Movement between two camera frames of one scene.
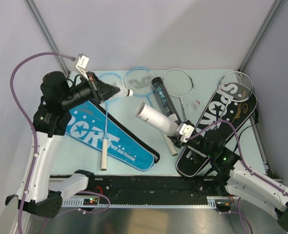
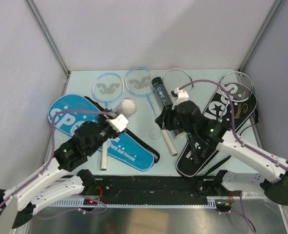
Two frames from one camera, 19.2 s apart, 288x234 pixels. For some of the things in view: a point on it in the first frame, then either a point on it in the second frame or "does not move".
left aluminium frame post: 49,35 does not move
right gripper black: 178,144 to 163,120
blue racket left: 117,80 does not move
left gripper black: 101,91 to 101,118
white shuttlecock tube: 157,118 to 127,107
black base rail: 142,187 does not move
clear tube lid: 131,114 to 154,134
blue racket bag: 87,121 does not move
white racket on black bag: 236,87 does not move
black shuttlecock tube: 159,87 does not move
